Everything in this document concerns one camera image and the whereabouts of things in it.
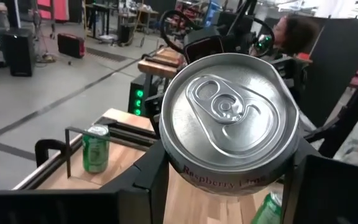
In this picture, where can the black floor speaker box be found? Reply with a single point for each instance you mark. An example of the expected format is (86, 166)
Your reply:
(19, 53)

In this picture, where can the pink hanging panel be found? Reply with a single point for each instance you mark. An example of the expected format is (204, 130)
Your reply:
(59, 9)

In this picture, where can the person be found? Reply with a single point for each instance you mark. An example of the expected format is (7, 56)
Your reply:
(300, 34)

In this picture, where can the silver Diet Coke can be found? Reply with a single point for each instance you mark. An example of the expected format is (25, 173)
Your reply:
(228, 124)

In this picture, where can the red and black case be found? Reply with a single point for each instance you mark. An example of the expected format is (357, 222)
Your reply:
(70, 45)

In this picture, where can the black waste bin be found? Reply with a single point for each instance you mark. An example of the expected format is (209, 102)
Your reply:
(126, 32)

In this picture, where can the black aluminium rig frame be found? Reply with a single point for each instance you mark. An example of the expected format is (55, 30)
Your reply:
(129, 132)

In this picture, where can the neighbour wooden table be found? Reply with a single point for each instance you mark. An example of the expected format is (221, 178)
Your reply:
(157, 67)

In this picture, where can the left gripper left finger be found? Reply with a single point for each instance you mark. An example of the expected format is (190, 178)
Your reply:
(73, 207)

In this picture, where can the black room divider panel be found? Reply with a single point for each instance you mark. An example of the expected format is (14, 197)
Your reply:
(337, 62)

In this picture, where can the green soda can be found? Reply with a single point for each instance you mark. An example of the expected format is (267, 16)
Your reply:
(267, 211)
(95, 152)

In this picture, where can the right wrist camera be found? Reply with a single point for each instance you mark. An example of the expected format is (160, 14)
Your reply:
(204, 46)

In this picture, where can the black computer green lights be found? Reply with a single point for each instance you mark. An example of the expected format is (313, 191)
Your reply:
(134, 87)

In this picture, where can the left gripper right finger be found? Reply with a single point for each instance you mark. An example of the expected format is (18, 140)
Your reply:
(331, 196)

